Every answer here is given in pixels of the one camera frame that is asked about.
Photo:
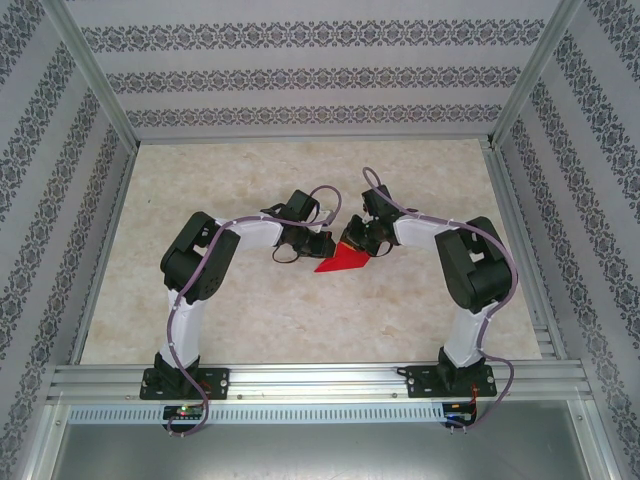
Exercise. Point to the red square paper sheet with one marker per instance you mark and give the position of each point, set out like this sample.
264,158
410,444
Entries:
345,260

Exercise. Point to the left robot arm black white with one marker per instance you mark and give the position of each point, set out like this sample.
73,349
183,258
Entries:
200,260

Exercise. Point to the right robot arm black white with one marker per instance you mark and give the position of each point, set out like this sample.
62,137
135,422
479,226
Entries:
475,270

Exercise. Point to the grey metal sheet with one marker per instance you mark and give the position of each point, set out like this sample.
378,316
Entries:
320,450

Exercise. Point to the right controller circuit board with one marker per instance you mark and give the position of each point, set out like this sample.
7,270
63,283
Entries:
457,409

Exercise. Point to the controller circuit board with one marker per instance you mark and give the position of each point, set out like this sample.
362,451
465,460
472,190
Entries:
182,412
457,409

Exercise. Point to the left controller circuit board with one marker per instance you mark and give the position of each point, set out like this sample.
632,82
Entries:
182,412

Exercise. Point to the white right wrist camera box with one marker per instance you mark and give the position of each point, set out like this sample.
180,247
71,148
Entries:
368,218

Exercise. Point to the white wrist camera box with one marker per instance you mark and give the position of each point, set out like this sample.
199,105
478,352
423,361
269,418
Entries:
368,218
326,215

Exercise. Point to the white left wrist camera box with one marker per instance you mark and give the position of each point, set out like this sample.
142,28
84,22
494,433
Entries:
326,215

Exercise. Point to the aluminium back rail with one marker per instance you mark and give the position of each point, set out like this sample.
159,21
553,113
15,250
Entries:
315,138

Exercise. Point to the aluminium side rail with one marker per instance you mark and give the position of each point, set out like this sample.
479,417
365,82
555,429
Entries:
114,210
510,210

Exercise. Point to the aluminium mounting rail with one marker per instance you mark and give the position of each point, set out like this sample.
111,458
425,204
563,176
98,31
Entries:
315,382

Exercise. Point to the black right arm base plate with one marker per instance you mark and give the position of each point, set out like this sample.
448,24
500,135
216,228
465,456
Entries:
422,382

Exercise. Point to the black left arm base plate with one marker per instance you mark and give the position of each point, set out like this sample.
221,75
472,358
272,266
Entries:
217,382

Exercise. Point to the aluminium frame post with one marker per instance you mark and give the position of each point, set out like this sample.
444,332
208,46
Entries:
95,75
530,75

